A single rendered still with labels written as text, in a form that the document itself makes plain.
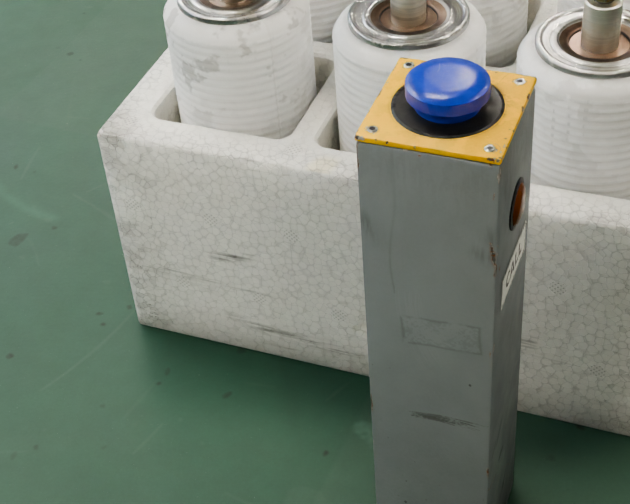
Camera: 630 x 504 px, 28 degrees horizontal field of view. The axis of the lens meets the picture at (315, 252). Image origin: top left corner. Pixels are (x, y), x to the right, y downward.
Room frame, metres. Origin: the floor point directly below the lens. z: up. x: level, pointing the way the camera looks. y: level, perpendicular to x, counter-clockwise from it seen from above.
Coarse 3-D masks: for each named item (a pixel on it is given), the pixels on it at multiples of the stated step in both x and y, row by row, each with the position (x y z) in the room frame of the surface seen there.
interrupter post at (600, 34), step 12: (588, 0) 0.63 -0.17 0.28; (588, 12) 0.62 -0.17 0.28; (600, 12) 0.62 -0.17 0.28; (612, 12) 0.62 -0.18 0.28; (588, 24) 0.62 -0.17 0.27; (600, 24) 0.62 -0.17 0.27; (612, 24) 0.62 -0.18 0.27; (588, 36) 0.62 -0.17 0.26; (600, 36) 0.62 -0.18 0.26; (612, 36) 0.62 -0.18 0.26; (588, 48) 0.62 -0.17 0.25; (600, 48) 0.62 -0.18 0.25; (612, 48) 0.62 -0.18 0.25
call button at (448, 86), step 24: (408, 72) 0.50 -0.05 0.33; (432, 72) 0.49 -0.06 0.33; (456, 72) 0.49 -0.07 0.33; (480, 72) 0.49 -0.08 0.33; (408, 96) 0.48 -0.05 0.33; (432, 96) 0.48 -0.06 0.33; (456, 96) 0.47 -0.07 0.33; (480, 96) 0.47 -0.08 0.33; (432, 120) 0.48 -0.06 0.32; (456, 120) 0.47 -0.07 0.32
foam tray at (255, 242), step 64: (320, 64) 0.76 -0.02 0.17; (128, 128) 0.69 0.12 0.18; (192, 128) 0.68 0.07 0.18; (320, 128) 0.67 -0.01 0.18; (128, 192) 0.68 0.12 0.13; (192, 192) 0.66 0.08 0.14; (256, 192) 0.64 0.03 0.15; (320, 192) 0.62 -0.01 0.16; (576, 192) 0.58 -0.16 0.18; (128, 256) 0.68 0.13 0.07; (192, 256) 0.66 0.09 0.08; (256, 256) 0.64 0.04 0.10; (320, 256) 0.62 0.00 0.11; (576, 256) 0.55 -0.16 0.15; (192, 320) 0.67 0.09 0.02; (256, 320) 0.65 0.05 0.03; (320, 320) 0.62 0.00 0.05; (576, 320) 0.55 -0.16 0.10; (576, 384) 0.55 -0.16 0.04
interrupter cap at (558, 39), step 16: (560, 16) 0.66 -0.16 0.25; (576, 16) 0.66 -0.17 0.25; (624, 16) 0.65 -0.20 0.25; (544, 32) 0.64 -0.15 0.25; (560, 32) 0.64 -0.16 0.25; (576, 32) 0.64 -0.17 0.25; (624, 32) 0.64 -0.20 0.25; (544, 48) 0.62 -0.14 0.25; (560, 48) 0.62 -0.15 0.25; (576, 48) 0.63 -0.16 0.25; (624, 48) 0.62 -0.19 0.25; (560, 64) 0.61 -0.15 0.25; (576, 64) 0.61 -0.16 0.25; (592, 64) 0.60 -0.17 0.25; (608, 64) 0.60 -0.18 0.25; (624, 64) 0.60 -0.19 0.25
